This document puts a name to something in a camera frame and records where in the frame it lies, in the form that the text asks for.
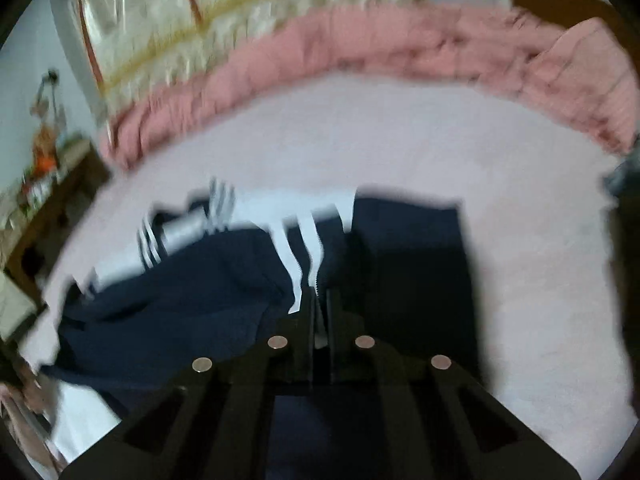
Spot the pile of small household items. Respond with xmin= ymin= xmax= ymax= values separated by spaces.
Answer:
xmin=0 ymin=125 xmax=96 ymax=231

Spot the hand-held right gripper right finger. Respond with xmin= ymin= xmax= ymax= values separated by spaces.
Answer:
xmin=325 ymin=287 xmax=583 ymax=480

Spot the pink checked quilt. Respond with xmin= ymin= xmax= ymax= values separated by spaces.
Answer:
xmin=97 ymin=2 xmax=640 ymax=171

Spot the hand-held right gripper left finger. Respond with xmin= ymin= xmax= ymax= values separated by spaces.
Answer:
xmin=59 ymin=287 xmax=317 ymax=480

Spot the white and navy jacket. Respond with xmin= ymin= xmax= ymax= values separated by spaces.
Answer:
xmin=40 ymin=177 xmax=483 ymax=480

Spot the wooden side table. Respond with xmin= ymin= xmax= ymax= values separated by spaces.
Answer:
xmin=0 ymin=147 xmax=113 ymax=306

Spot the tree print curtain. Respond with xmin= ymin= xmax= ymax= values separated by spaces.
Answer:
xmin=70 ymin=0 xmax=426 ymax=121

